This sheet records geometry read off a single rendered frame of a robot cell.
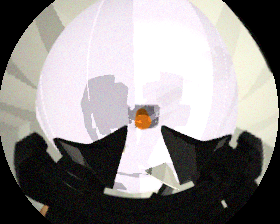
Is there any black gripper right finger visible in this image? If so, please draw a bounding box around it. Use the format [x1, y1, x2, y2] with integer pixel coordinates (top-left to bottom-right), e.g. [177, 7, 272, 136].
[161, 124, 232, 184]

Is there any orange cylinder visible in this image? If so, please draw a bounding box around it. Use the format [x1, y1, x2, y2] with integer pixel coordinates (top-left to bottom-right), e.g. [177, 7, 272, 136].
[135, 108, 151, 129]

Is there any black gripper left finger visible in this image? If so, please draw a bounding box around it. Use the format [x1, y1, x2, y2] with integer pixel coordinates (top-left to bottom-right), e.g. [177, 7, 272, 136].
[52, 126, 127, 189]

